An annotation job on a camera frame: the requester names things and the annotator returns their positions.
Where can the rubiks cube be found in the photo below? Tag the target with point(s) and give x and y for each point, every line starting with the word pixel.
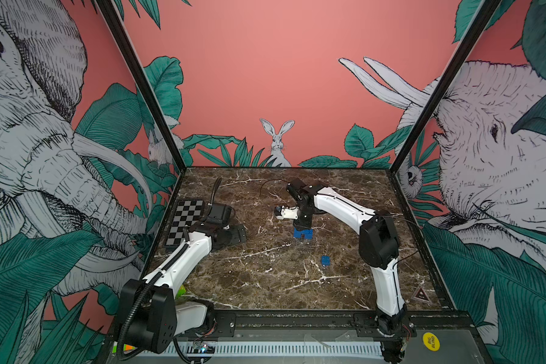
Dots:
pixel 181 291

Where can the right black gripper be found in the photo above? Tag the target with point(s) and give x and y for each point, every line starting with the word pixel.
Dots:
pixel 299 224

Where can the checkerboard calibration board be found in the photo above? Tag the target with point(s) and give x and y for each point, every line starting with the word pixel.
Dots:
pixel 187 212

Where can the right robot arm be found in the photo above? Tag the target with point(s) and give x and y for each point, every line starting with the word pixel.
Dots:
pixel 378 243

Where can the blue lego brick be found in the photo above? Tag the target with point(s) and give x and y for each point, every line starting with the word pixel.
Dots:
pixel 307 235
pixel 325 261
pixel 298 234

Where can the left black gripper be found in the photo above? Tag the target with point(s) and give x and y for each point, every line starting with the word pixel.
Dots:
pixel 236 237

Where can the warning triangle sticker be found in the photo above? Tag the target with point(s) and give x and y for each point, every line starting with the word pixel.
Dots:
pixel 421 295

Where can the black front frame rail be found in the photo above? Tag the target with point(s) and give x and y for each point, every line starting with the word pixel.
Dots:
pixel 229 322

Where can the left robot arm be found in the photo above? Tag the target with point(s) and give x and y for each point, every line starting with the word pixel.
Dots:
pixel 148 319

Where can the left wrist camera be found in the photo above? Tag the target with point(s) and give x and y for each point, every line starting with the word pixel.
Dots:
pixel 219 214

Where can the yellow round sticker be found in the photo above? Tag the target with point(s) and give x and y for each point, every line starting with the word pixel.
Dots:
pixel 431 342

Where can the white slotted cable duct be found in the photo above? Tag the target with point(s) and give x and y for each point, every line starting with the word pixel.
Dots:
pixel 372 350

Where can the small green circuit board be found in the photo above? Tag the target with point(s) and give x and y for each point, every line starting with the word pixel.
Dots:
pixel 203 349

